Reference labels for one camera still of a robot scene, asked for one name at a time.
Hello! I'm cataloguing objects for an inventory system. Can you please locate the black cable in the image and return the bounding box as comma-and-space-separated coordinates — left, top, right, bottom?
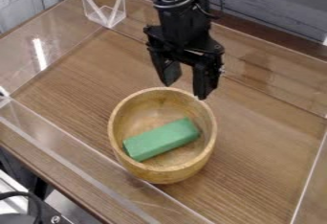
0, 190, 44, 224

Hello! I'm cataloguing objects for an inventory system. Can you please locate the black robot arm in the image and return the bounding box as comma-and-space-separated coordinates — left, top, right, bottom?
143, 0, 224, 100

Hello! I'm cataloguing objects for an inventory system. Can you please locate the clear acrylic corner bracket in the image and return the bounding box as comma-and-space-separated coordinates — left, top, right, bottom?
81, 0, 127, 29

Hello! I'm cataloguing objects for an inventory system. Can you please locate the clear acrylic tray enclosure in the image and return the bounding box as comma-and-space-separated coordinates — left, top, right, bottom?
0, 0, 327, 224

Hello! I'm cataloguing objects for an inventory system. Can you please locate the green rectangular block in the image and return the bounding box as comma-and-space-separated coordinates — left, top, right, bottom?
123, 118, 200, 162

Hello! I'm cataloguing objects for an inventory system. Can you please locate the brown wooden bowl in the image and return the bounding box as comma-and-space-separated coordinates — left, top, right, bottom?
107, 87, 217, 184

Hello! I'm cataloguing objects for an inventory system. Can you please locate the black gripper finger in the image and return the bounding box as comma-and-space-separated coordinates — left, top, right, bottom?
149, 50, 181, 86
193, 62, 221, 101

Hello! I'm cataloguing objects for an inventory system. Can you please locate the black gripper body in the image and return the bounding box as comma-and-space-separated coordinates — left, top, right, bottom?
143, 26, 224, 67

